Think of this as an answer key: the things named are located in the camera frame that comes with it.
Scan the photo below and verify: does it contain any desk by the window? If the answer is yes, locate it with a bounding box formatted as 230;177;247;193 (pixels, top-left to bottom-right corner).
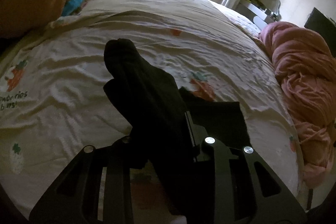
235;0;281;30

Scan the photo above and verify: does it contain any black garment with orange print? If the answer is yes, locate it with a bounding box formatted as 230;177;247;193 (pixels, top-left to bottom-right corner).
104;39;245;217

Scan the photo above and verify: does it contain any white strawberry print bedsheet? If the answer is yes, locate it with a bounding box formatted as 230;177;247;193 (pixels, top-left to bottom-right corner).
1;0;305;223

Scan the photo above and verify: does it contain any black monitor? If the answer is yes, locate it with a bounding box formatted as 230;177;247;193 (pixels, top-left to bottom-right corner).
304;7;336;57

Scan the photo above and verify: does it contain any pink rumpled blanket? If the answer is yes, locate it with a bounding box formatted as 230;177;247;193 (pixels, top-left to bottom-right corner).
259;22;335;189

